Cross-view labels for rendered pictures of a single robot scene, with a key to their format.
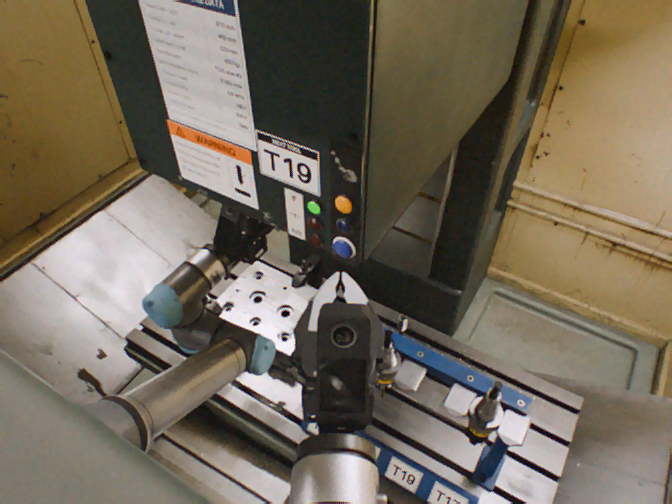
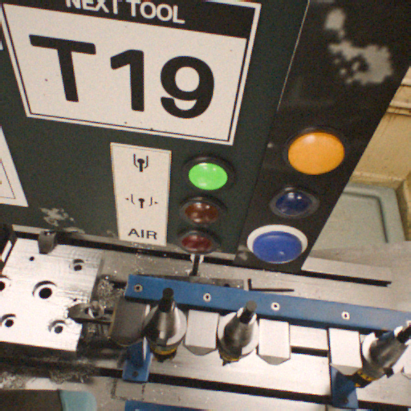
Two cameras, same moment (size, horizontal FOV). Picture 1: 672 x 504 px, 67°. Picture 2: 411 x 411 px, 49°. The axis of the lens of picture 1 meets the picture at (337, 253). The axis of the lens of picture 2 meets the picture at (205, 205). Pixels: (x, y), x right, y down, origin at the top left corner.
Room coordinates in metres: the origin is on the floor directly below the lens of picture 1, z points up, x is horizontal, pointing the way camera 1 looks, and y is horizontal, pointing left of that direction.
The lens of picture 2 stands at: (0.40, 0.12, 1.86)
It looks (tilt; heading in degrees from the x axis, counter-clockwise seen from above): 52 degrees down; 327
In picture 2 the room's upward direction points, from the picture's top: 9 degrees clockwise
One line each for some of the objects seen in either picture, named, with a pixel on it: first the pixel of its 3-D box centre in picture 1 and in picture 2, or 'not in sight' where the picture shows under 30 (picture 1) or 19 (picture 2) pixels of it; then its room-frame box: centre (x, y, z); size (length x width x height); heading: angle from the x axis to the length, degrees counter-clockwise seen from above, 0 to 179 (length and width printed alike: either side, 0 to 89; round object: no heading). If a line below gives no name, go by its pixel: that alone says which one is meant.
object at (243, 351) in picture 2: (385, 363); (237, 335); (0.59, -0.10, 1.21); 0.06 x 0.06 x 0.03
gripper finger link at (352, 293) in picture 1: (353, 315); not in sight; (0.35, -0.02, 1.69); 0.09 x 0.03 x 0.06; 179
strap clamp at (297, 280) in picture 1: (306, 276); (53, 233); (1.04, 0.09, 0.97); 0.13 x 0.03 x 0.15; 149
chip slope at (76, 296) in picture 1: (139, 289); not in sight; (1.18, 0.70, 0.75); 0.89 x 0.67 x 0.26; 149
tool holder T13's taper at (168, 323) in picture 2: not in sight; (166, 315); (0.64, -0.01, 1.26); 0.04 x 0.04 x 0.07
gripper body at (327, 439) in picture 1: (337, 405); not in sight; (0.24, 0.00, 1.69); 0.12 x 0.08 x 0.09; 179
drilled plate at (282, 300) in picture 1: (271, 309); (23, 292); (0.92, 0.19, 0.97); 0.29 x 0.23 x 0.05; 59
